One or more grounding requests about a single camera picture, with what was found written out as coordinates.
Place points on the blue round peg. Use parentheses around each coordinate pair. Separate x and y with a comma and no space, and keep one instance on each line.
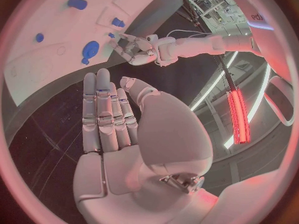
(39,37)

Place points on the glowing light bar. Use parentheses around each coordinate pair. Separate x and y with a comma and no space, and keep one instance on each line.
(238,115)

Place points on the blue cylinder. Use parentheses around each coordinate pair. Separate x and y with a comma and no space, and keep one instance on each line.
(77,3)

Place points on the small blue peg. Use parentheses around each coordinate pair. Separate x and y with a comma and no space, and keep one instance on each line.
(111,35)

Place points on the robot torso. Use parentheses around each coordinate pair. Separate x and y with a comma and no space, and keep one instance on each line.
(268,44)

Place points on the white task board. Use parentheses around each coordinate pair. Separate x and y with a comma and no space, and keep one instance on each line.
(58,22)

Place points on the workshop desk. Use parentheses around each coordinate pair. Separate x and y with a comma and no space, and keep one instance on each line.
(217,9)

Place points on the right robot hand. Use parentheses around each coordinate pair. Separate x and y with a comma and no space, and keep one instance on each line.
(130,171)

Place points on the blue plug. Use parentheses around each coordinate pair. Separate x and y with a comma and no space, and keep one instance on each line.
(117,22)

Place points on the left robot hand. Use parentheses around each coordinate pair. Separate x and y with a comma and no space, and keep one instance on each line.
(142,50)

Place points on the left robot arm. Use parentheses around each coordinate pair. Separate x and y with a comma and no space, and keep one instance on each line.
(186,46)

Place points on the blue gear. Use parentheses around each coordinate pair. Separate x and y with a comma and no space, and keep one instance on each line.
(91,50)

